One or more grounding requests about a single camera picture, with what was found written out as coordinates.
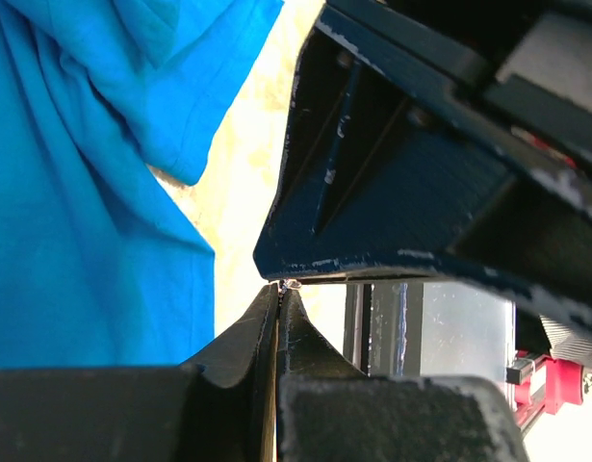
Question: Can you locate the aluminium frame rail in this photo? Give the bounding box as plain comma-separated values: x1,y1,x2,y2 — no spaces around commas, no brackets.
343,282,516,402

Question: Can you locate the silver leaf brooch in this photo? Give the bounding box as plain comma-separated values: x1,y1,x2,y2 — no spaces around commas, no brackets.
279,278,302,295

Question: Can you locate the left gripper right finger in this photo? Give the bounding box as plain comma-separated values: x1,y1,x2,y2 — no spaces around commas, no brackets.
276,290,528,461

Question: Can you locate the blue garment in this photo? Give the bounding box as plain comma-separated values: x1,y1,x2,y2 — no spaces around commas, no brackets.
0,1,281,369

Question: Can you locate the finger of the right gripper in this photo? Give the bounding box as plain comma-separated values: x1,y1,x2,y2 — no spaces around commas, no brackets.
253,10,592,339

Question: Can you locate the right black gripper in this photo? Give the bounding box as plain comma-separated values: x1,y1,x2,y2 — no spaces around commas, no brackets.
323,1,592,188

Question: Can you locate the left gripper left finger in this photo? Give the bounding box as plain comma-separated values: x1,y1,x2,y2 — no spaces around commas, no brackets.
0,285,279,461

